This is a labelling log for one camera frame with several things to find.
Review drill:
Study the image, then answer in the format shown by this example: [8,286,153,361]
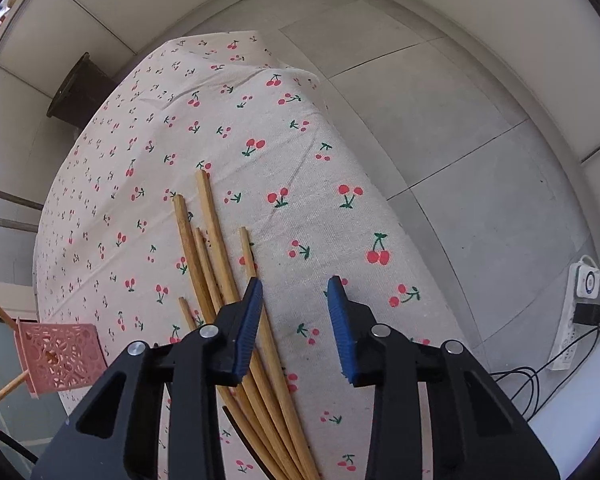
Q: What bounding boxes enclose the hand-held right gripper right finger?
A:
[326,275,561,480]

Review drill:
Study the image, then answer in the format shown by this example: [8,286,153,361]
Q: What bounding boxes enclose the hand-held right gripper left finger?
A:
[30,276,265,480]

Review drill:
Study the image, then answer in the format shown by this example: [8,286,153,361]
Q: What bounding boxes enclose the dark brown chopstick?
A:
[222,405,276,480]

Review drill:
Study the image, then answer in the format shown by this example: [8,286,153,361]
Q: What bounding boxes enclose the pink perforated utensil holder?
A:
[14,321,107,400]

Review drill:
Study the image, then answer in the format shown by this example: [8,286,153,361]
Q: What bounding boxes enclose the cherry print tablecloth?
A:
[32,32,491,480]

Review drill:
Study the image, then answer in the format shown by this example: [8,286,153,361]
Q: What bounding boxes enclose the white power strip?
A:
[549,259,600,372]

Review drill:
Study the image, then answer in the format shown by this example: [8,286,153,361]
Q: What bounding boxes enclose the black charger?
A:
[572,302,600,327]

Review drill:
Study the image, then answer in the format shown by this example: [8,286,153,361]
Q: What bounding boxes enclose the brown trash bin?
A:
[46,51,120,130]

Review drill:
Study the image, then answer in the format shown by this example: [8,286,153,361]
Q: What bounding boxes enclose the black power cables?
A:
[489,307,600,422]

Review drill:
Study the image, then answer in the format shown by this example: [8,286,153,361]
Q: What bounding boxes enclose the white plug with blue ring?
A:
[577,265,600,297]

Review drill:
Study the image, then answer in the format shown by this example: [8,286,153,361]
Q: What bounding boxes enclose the black cable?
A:
[0,420,40,465]

